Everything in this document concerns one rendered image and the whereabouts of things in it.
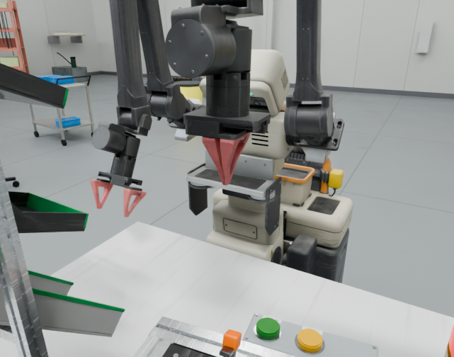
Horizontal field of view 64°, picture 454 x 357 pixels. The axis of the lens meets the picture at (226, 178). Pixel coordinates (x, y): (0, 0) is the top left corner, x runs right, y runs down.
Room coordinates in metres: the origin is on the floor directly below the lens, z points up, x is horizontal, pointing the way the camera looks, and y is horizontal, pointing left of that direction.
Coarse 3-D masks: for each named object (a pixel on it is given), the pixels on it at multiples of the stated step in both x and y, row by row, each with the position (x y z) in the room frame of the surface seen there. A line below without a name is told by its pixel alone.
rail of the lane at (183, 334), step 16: (160, 320) 0.50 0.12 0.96; (176, 320) 0.50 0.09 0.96; (160, 336) 0.46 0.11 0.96; (176, 336) 0.46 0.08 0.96; (192, 336) 0.46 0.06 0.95; (208, 336) 0.46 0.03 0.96; (208, 352) 0.43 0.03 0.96; (240, 352) 0.43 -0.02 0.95; (256, 352) 0.43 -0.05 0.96; (272, 352) 0.43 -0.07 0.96
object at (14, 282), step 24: (0, 168) 0.32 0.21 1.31; (0, 192) 0.31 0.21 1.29; (0, 216) 0.31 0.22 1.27; (0, 240) 0.30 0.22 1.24; (0, 264) 0.31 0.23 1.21; (24, 264) 0.32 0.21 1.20; (0, 288) 0.31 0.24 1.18; (24, 288) 0.31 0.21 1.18; (24, 312) 0.30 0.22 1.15; (24, 336) 0.30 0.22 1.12
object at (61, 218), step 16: (16, 192) 0.47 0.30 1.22; (16, 208) 0.35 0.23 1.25; (32, 208) 0.47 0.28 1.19; (48, 208) 0.45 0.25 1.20; (64, 208) 0.44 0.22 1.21; (16, 224) 0.34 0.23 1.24; (32, 224) 0.36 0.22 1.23; (48, 224) 0.37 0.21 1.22; (64, 224) 0.39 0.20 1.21; (80, 224) 0.41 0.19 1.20
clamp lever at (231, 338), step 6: (228, 330) 0.36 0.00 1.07; (228, 336) 0.35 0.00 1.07; (234, 336) 0.35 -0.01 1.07; (240, 336) 0.35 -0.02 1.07; (222, 342) 0.35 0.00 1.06; (228, 342) 0.35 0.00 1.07; (234, 342) 0.34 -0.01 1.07; (240, 342) 0.35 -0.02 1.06; (222, 348) 0.34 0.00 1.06; (228, 348) 0.34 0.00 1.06; (234, 348) 0.34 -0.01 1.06; (222, 354) 0.33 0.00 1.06; (228, 354) 0.33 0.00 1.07; (234, 354) 0.34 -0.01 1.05
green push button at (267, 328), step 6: (264, 318) 0.49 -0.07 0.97; (270, 318) 0.49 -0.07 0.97; (258, 324) 0.47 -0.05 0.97; (264, 324) 0.47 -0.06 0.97; (270, 324) 0.47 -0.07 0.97; (276, 324) 0.47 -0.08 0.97; (258, 330) 0.46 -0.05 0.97; (264, 330) 0.46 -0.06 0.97; (270, 330) 0.46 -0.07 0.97; (276, 330) 0.46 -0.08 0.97; (264, 336) 0.45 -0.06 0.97; (270, 336) 0.45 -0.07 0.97; (276, 336) 0.46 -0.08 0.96
